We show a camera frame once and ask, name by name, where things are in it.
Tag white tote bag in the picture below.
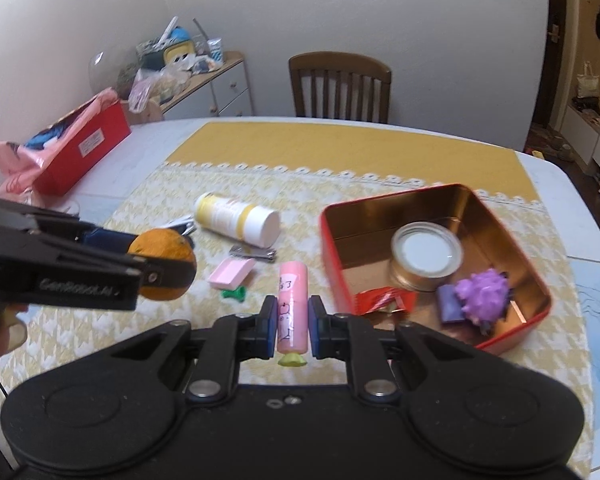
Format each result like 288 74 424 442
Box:
577 61 600 99

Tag pink tube candy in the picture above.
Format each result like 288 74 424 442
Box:
276 261 309 367

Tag yellow houndstooth table mat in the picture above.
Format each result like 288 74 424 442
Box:
0 118 594 478

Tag pink plastic bag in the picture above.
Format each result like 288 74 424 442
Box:
0 88 121 200

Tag red candy wrapper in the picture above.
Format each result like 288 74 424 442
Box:
354 286 417 315

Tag white drawer sideboard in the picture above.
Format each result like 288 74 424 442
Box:
130 50 256 124

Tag purple candy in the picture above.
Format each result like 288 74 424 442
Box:
436 284 466 324

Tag red square metal tin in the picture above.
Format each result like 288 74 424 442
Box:
320 184 552 354

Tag white sunglasses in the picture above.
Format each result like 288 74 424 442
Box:
160 214 197 236

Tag purple spiky toy figure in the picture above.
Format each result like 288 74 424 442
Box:
454 268 510 335

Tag white yellow supplement bottle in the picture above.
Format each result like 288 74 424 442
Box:
194 193 282 248

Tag yellow blue cartoon holder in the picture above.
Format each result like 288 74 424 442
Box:
140 26 195 70

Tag silver nail clipper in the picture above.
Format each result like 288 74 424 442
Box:
230 244 277 262

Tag red cardboard box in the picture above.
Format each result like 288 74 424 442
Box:
32 101 131 196

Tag round tin with lid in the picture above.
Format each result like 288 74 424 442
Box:
390 221 464 292

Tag orange fruit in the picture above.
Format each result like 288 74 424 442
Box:
128 228 197 301

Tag pink eraser block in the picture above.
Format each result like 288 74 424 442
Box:
207 258 256 290

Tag wooden slatted chair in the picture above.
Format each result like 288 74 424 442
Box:
288 51 392 124

